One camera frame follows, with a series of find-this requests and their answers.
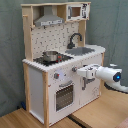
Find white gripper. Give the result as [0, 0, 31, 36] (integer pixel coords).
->
[77, 64, 99, 79]

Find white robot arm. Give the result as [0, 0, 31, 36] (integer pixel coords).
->
[77, 64, 128, 93]

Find grey range hood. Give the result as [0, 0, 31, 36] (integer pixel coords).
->
[35, 6, 64, 27]

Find wooden toy kitchen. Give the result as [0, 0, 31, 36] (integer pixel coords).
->
[22, 2, 105, 127]

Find white oven door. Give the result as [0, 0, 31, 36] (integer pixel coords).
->
[49, 78, 79, 125]

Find white cupboard door with dispenser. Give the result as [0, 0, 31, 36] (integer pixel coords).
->
[80, 55, 102, 106]

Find wooden table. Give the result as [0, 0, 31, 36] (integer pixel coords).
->
[0, 86, 128, 128]

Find silver toy pot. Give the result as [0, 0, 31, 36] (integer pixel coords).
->
[43, 51, 58, 62]

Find white toy microwave door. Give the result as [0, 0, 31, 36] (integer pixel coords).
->
[67, 4, 89, 21]

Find right red stove knob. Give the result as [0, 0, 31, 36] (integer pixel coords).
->
[72, 66, 78, 72]

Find grey toy sink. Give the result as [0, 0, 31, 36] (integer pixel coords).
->
[66, 47, 94, 56]

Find black toy faucet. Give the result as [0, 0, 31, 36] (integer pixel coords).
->
[67, 33, 82, 49]

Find black toy stovetop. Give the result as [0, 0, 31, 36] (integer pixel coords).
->
[34, 54, 71, 66]

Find left red stove knob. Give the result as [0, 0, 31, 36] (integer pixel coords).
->
[54, 73, 60, 79]

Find red stove knob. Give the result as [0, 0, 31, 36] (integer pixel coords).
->
[72, 66, 78, 72]
[54, 73, 60, 79]

